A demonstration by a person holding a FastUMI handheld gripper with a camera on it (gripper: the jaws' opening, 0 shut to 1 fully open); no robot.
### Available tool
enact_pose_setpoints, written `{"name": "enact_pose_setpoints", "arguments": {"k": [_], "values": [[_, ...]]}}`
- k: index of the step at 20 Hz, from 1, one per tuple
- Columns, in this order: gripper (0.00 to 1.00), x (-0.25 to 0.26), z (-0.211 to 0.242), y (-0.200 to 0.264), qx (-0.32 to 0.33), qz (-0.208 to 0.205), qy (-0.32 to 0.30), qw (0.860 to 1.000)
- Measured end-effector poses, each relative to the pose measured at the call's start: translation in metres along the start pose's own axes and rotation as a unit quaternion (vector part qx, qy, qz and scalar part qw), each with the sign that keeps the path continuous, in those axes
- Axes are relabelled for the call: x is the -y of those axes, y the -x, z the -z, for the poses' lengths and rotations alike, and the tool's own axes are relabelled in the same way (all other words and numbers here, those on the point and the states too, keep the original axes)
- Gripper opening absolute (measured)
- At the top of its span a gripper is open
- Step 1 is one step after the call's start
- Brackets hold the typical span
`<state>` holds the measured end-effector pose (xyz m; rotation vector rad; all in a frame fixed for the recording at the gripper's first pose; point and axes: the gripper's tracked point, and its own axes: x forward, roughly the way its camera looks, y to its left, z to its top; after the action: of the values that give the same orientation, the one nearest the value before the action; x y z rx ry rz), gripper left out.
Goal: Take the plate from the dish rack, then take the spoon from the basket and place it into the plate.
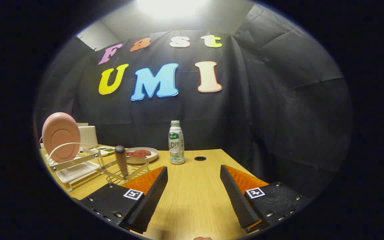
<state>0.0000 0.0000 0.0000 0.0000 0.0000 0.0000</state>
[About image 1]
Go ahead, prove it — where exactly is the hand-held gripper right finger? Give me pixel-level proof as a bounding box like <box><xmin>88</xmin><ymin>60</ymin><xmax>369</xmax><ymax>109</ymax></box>
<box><xmin>220</xmin><ymin>164</ymin><xmax>312</xmax><ymax>234</ymax></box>

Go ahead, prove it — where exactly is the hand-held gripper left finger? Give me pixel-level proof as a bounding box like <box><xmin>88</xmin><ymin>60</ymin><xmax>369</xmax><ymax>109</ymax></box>
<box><xmin>79</xmin><ymin>166</ymin><xmax>168</xmax><ymax>234</ymax></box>

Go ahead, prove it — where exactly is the white wire dish rack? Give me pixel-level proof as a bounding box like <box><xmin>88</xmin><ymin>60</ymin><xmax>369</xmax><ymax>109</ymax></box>
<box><xmin>40</xmin><ymin>136</ymin><xmax>107</xmax><ymax>193</ymax></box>

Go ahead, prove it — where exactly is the pink plate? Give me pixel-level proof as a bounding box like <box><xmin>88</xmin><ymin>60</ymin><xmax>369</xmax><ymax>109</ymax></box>
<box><xmin>42</xmin><ymin>112</ymin><xmax>81</xmax><ymax>163</ymax></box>

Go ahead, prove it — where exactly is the white oval dish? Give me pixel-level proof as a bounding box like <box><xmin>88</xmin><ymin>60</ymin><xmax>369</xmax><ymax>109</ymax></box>
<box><xmin>124</xmin><ymin>147</ymin><xmax>159</xmax><ymax>164</ymax></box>

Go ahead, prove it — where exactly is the white green labelled bottle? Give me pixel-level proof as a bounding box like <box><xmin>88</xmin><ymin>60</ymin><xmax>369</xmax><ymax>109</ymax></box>
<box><xmin>169</xmin><ymin>121</ymin><xmax>185</xmax><ymax>165</ymax></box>

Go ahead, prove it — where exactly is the small white compartment tray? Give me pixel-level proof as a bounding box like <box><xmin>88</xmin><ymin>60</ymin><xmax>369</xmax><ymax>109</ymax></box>
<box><xmin>92</xmin><ymin>146</ymin><xmax>116</xmax><ymax>156</ymax></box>

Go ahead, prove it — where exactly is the white box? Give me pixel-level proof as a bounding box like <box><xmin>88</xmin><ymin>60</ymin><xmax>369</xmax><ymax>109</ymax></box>
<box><xmin>78</xmin><ymin>126</ymin><xmax>98</xmax><ymax>148</ymax></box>

